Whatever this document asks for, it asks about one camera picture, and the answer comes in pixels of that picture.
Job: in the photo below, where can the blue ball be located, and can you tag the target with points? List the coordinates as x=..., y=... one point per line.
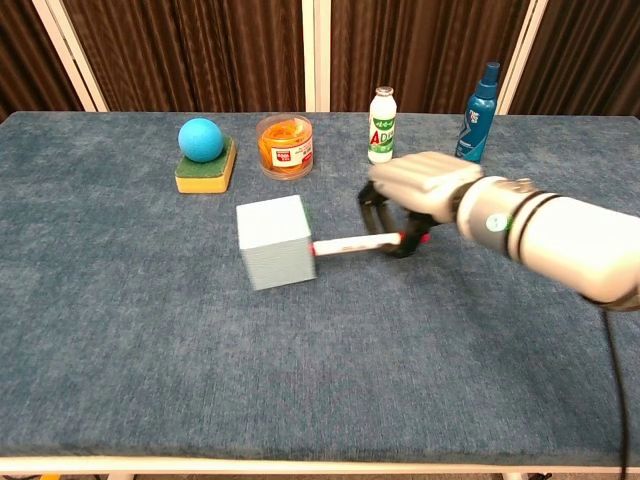
x=201, y=140

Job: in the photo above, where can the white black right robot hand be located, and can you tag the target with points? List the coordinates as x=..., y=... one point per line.
x=425, y=180

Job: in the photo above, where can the blue table cloth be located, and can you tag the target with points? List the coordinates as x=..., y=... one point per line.
x=250, y=360

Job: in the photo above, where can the brown pleated partition panel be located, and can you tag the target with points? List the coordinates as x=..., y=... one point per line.
x=190, y=55
x=585, y=55
x=425, y=50
x=30, y=55

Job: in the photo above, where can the blue spray bottle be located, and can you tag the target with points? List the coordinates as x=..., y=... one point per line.
x=477, y=120

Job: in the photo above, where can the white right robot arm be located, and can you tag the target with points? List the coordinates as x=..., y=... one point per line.
x=560, y=240

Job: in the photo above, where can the clear jar orange contents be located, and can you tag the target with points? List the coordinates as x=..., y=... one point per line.
x=285, y=147

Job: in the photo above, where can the green yellow sponge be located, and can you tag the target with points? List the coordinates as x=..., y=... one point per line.
x=205, y=175

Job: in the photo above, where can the white cube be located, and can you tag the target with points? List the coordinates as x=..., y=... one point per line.
x=275, y=240

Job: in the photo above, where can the white table frame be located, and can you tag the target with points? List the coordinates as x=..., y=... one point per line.
x=300, y=466

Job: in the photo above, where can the white red marker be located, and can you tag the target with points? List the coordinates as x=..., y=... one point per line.
x=350, y=245

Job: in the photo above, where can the white drink bottle green label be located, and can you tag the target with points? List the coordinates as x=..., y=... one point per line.
x=382, y=130

